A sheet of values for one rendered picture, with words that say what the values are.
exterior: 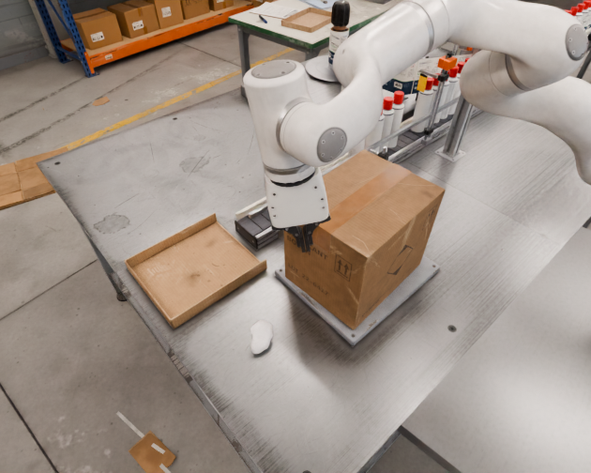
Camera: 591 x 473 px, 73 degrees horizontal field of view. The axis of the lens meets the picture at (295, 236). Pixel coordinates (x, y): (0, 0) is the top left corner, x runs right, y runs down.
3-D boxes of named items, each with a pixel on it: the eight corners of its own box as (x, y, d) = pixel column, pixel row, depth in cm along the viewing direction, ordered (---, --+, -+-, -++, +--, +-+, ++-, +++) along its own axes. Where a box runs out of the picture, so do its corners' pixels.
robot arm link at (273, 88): (330, 154, 60) (295, 133, 66) (321, 65, 51) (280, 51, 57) (284, 178, 57) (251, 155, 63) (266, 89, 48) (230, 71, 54)
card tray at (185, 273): (216, 221, 128) (214, 212, 125) (267, 268, 114) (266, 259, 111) (128, 269, 114) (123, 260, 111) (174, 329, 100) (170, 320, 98)
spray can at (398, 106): (387, 140, 152) (398, 87, 138) (399, 145, 149) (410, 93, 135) (379, 144, 150) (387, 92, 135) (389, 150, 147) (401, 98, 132)
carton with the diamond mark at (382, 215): (354, 222, 125) (364, 148, 105) (420, 264, 113) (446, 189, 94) (284, 277, 110) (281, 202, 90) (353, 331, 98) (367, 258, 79)
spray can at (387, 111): (378, 145, 149) (387, 93, 135) (389, 151, 147) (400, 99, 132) (369, 150, 147) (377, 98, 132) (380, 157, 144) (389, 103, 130)
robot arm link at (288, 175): (314, 135, 65) (316, 151, 67) (261, 144, 65) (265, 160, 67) (322, 163, 59) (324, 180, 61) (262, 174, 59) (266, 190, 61)
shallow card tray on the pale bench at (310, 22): (310, 12, 282) (310, 7, 280) (339, 19, 272) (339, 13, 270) (280, 25, 263) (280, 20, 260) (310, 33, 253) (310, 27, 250)
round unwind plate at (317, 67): (336, 52, 211) (336, 50, 211) (381, 70, 195) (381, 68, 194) (292, 68, 197) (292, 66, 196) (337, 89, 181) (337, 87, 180)
